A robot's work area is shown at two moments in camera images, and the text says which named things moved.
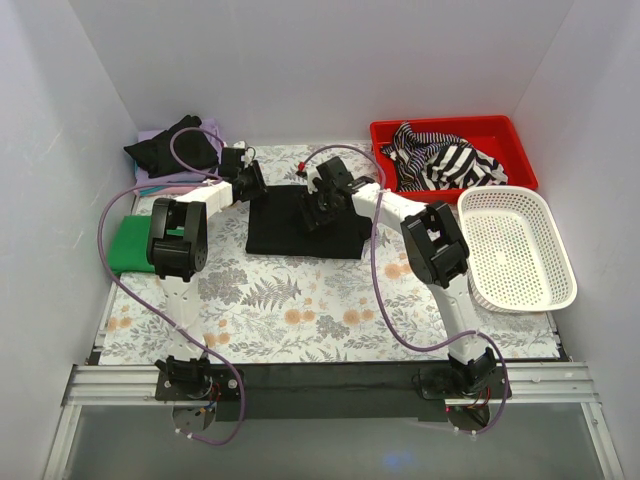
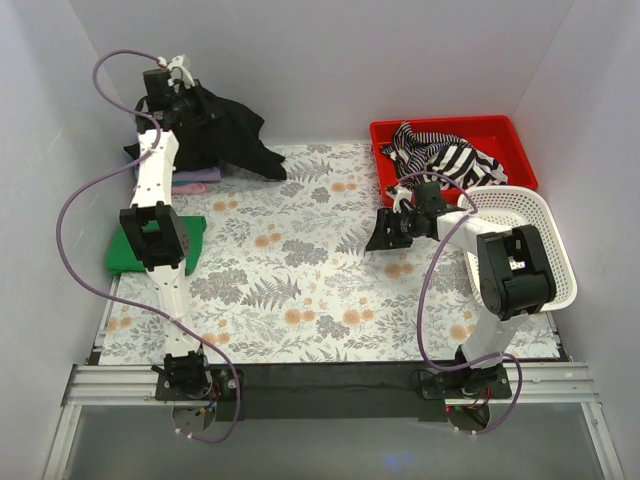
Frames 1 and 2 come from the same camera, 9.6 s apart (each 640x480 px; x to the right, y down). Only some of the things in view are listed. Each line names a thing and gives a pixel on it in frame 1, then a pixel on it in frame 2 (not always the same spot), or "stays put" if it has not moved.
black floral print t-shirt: [277, 225] -> [213, 131]
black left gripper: [255, 181] -> [185, 107]
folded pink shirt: [172, 190] stays put
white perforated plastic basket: [518, 258] stays put
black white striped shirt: [428, 160] stays put
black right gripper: [316, 209] -> [391, 228]
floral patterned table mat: [326, 268] stays put
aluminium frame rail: [539, 383] stays put
